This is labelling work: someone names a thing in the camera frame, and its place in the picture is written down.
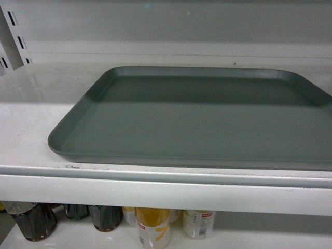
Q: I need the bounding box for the white slotted shelf upright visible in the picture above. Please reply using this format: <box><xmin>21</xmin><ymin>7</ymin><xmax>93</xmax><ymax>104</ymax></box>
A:
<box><xmin>1</xmin><ymin>3</ymin><xmax>32</xmax><ymax>76</ymax></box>

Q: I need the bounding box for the white green label bottle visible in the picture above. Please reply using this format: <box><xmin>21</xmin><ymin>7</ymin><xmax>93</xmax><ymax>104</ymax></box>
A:
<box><xmin>183</xmin><ymin>210</ymin><xmax>217</xmax><ymax>239</ymax></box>

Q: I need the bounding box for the yellow white drink bottle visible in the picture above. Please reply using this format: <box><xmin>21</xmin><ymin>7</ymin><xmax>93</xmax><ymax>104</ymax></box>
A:
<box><xmin>135</xmin><ymin>207</ymin><xmax>171</xmax><ymax>248</ymax></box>

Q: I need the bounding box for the dark brown drink bottle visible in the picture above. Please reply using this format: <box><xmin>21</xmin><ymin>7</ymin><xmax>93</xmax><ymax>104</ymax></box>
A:
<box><xmin>88</xmin><ymin>205</ymin><xmax>123</xmax><ymax>232</ymax></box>

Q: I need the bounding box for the dark bottle rear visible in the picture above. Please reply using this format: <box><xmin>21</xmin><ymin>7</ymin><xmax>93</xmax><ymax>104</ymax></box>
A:
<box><xmin>63</xmin><ymin>204</ymin><xmax>90</xmax><ymax>220</ymax></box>

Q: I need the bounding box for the white metal shelf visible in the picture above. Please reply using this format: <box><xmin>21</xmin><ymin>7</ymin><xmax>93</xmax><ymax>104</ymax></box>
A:
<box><xmin>1</xmin><ymin>63</ymin><xmax>331</xmax><ymax>216</ymax></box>

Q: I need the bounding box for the white bottle rear middle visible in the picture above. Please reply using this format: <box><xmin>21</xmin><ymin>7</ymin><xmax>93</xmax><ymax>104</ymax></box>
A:
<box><xmin>169</xmin><ymin>209</ymin><xmax>183</xmax><ymax>223</ymax></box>

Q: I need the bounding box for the dark tea bottle white label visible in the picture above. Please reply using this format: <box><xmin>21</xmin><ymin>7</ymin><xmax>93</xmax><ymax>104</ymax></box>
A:
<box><xmin>1</xmin><ymin>201</ymin><xmax>57</xmax><ymax>241</ymax></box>

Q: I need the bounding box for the grey rectangular serving tray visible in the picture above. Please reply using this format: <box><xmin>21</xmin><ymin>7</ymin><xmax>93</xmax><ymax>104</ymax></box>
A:
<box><xmin>48</xmin><ymin>67</ymin><xmax>331</xmax><ymax>171</ymax></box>

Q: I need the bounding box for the white bottle behind yellow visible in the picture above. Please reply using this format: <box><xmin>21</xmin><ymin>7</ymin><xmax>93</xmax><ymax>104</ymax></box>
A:
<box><xmin>122</xmin><ymin>206</ymin><xmax>136</xmax><ymax>227</ymax></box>

